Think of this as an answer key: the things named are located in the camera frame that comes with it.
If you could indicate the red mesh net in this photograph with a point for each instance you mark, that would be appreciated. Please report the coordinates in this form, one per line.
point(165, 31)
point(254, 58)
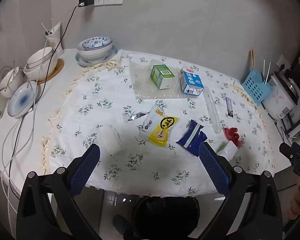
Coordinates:
point(231, 133)

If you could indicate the black trash bin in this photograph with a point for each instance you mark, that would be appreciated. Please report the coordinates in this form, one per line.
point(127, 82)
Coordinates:
point(165, 217)

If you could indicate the silver foil wrapper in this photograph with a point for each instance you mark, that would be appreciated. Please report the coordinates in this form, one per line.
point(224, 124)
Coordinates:
point(136, 116)

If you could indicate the small white bottle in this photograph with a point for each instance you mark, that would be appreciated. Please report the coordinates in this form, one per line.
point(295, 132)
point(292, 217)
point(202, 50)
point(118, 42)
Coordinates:
point(227, 151)

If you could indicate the white bowl dark rim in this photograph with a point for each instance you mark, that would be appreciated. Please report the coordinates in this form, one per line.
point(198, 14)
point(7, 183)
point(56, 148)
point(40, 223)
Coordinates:
point(40, 57)
point(42, 71)

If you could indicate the white rice cooker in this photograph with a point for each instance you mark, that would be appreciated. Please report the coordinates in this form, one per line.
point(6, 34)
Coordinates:
point(280, 97)

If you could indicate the black charger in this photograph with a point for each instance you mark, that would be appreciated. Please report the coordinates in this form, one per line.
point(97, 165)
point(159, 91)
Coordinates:
point(86, 2)

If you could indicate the white microwave oven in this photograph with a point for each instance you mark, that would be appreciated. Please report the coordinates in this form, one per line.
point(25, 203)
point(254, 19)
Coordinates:
point(293, 127)

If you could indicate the purple sachet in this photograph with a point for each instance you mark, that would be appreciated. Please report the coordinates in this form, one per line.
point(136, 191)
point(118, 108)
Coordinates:
point(229, 107)

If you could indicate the blue milk carton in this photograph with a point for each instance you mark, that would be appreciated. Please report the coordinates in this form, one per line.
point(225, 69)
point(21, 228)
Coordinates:
point(191, 82)

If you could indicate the wooden chopstick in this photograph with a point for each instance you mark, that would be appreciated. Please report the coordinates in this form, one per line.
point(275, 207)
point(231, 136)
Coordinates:
point(250, 60)
point(253, 60)

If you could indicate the white mug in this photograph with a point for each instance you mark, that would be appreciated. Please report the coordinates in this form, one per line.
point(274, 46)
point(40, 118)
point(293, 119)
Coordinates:
point(11, 82)

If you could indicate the clear plastic tube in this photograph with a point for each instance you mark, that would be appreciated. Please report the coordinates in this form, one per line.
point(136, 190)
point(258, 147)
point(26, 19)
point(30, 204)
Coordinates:
point(211, 105)

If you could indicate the white straw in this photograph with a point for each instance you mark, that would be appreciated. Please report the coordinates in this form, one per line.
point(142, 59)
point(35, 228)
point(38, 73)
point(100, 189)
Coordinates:
point(268, 72)
point(264, 70)

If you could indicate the green carton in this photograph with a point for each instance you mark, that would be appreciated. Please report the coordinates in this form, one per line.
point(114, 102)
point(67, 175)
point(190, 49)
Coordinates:
point(162, 78)

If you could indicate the white socket with plug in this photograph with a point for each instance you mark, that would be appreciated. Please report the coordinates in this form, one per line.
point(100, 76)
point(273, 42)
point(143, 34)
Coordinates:
point(283, 62)

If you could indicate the blue snack wrapper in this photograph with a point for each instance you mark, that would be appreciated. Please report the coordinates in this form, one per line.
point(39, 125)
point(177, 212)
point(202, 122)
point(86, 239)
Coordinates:
point(190, 140)

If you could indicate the white stick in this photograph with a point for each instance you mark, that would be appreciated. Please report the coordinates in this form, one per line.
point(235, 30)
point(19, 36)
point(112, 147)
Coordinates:
point(46, 28)

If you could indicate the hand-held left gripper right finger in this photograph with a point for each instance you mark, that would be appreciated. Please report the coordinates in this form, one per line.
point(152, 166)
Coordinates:
point(215, 170)

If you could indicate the blue utensil holder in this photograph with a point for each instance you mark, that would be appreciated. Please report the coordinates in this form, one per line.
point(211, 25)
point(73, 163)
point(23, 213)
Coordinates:
point(256, 87)

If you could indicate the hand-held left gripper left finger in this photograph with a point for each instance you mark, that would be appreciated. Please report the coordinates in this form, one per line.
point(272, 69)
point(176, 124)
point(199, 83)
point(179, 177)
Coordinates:
point(85, 170)

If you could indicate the blue floral bowl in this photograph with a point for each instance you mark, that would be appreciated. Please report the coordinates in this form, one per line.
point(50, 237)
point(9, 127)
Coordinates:
point(95, 53)
point(97, 42)

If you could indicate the white floral tablecloth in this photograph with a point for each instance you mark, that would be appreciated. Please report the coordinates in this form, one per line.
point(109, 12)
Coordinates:
point(115, 100)

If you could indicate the round wooden coaster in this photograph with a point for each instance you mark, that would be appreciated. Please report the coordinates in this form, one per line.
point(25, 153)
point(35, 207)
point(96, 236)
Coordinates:
point(60, 66)

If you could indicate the yellow snack packet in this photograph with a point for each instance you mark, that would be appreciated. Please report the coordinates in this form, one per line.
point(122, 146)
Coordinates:
point(162, 127)

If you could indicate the white paper holder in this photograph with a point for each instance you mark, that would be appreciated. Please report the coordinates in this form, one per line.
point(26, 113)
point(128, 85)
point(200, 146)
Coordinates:
point(56, 38)

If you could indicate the clear bubble wrap sheet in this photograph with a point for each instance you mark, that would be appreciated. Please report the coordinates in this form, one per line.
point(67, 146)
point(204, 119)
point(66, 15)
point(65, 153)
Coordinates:
point(140, 85)

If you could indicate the person's right hand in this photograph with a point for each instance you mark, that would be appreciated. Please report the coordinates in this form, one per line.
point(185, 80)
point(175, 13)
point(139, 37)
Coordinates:
point(298, 210)

